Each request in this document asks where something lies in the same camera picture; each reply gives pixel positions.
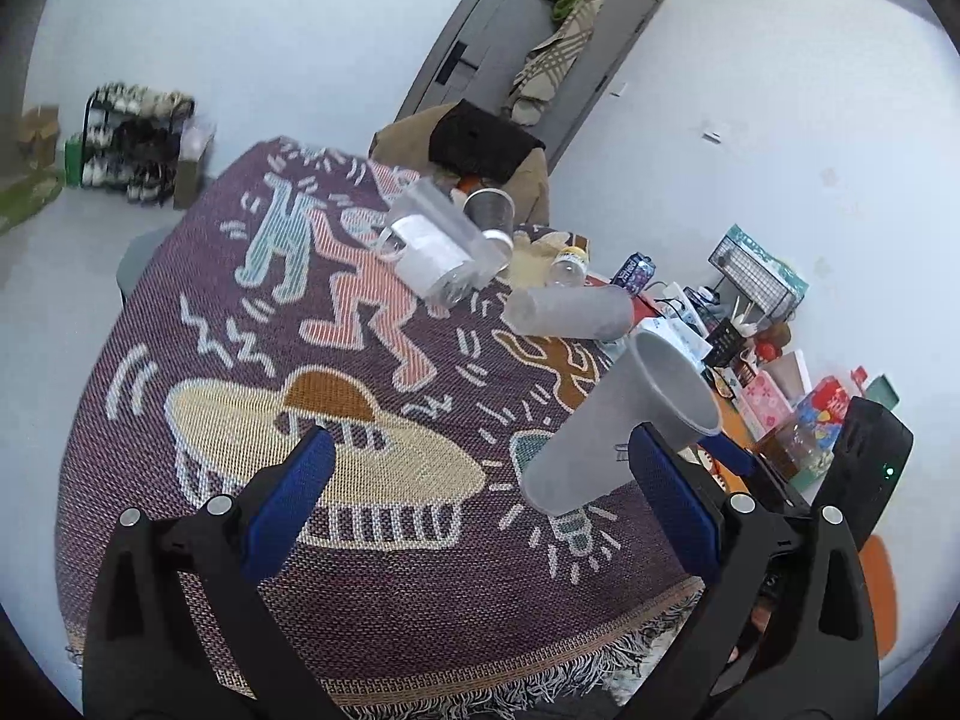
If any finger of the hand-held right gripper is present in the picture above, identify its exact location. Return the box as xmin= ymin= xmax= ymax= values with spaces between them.
xmin=679 ymin=438 xmax=817 ymax=522

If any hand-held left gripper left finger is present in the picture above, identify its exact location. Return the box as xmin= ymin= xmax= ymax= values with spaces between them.
xmin=81 ymin=426 xmax=353 ymax=720

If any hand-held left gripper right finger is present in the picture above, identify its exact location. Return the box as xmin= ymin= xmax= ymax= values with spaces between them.
xmin=628 ymin=424 xmax=880 ymax=720

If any grey frosted plastic cup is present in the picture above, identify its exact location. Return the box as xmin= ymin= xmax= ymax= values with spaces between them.
xmin=523 ymin=330 xmax=723 ymax=518

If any frosted translucent plastic cup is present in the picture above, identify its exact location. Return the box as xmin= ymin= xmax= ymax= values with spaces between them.
xmin=502 ymin=284 xmax=635 ymax=343

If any clear cup with white label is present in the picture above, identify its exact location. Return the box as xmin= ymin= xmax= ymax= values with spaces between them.
xmin=377 ymin=179 xmax=512 ymax=309

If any dark plastic cup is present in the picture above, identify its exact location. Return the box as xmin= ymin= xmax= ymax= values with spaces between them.
xmin=463 ymin=187 xmax=518 ymax=250

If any clear plastic container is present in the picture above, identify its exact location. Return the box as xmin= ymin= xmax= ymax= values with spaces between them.
xmin=769 ymin=420 xmax=835 ymax=482

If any pink patterned box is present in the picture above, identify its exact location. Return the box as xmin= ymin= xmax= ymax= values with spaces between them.
xmin=741 ymin=373 xmax=794 ymax=430

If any red patterned box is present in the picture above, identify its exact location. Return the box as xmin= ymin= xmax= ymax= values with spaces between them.
xmin=793 ymin=377 xmax=850 ymax=432

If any white power strip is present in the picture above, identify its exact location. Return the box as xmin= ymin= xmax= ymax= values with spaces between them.
xmin=654 ymin=283 xmax=713 ymax=335

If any purple printed blanket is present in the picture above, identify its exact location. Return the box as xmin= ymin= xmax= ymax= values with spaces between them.
xmin=54 ymin=136 xmax=706 ymax=710

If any teal tissue box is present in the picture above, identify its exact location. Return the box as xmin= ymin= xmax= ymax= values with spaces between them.
xmin=729 ymin=224 xmax=812 ymax=299

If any blue drink can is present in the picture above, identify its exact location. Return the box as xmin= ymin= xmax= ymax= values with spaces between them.
xmin=613 ymin=253 xmax=658 ymax=295

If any clear bottle with yellow cap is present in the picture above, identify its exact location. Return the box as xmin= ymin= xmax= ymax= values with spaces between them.
xmin=547 ymin=243 xmax=590 ymax=290

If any brown chair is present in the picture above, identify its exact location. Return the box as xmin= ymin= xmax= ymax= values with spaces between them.
xmin=370 ymin=103 xmax=551 ymax=227

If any black shoe rack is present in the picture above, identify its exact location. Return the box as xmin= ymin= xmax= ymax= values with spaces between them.
xmin=79 ymin=82 xmax=197 ymax=205

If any green floor mat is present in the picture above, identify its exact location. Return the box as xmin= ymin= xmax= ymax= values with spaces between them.
xmin=0 ymin=174 xmax=65 ymax=235

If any black bag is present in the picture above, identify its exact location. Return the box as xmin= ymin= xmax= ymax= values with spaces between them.
xmin=429 ymin=98 xmax=546 ymax=175

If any brown cardboard box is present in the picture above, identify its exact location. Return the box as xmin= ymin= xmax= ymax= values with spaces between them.
xmin=18 ymin=105 xmax=61 ymax=170

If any beige plaid scarf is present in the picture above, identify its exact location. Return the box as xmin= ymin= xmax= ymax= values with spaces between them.
xmin=502 ymin=0 xmax=605 ymax=128

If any grey door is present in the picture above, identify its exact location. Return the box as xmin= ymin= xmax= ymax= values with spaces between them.
xmin=394 ymin=0 xmax=668 ymax=175

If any black wire basket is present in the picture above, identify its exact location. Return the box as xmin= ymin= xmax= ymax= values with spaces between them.
xmin=708 ymin=235 xmax=800 ymax=318

